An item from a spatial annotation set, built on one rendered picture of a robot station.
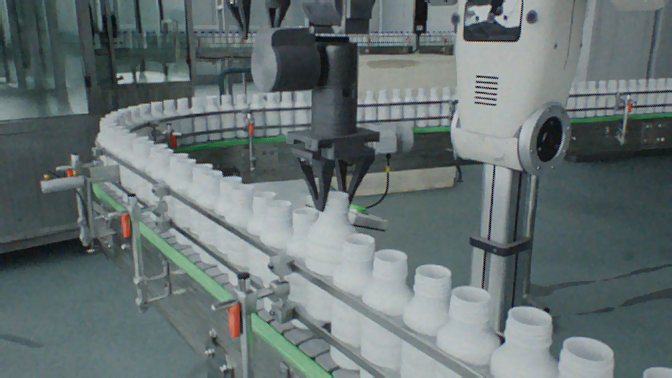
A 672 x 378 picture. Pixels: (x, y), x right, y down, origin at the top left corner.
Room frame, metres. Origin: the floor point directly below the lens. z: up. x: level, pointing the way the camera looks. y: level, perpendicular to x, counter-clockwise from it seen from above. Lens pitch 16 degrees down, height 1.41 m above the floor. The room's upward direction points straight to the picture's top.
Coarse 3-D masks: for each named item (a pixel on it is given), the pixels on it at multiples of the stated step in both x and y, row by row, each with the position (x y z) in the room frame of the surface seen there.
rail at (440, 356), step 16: (144, 176) 1.15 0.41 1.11; (128, 192) 1.26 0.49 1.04; (176, 192) 1.02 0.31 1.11; (192, 208) 0.95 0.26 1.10; (176, 224) 1.02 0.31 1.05; (224, 224) 0.85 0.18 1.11; (192, 240) 0.96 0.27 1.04; (256, 240) 0.76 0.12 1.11; (272, 256) 0.73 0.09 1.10; (240, 272) 0.81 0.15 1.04; (304, 272) 0.66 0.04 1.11; (256, 288) 0.77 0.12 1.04; (336, 288) 0.61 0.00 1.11; (352, 304) 0.58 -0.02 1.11; (304, 320) 0.66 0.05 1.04; (384, 320) 0.54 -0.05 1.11; (320, 336) 0.63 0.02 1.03; (400, 336) 0.52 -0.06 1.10; (416, 336) 0.50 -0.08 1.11; (352, 352) 0.58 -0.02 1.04; (432, 352) 0.48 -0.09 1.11; (368, 368) 0.56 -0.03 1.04; (464, 368) 0.45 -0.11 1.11
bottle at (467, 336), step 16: (464, 288) 0.50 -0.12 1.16; (480, 288) 0.50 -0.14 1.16; (464, 304) 0.47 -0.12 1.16; (480, 304) 0.47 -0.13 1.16; (464, 320) 0.47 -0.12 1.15; (480, 320) 0.47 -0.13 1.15; (448, 336) 0.48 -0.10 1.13; (464, 336) 0.47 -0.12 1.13; (480, 336) 0.47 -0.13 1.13; (496, 336) 0.48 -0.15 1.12; (448, 352) 0.47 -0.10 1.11; (464, 352) 0.46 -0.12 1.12; (480, 352) 0.46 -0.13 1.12; (448, 368) 0.47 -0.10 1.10; (480, 368) 0.46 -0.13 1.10
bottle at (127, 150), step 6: (126, 138) 1.31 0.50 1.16; (126, 144) 1.31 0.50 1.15; (132, 144) 1.32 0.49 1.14; (126, 150) 1.31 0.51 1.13; (132, 150) 1.31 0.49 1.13; (120, 156) 1.31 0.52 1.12; (126, 156) 1.30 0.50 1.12; (120, 168) 1.31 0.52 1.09; (126, 168) 1.30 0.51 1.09; (120, 174) 1.31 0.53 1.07; (126, 174) 1.30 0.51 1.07; (126, 180) 1.30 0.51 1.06; (126, 186) 1.30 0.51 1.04; (126, 198) 1.31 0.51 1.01
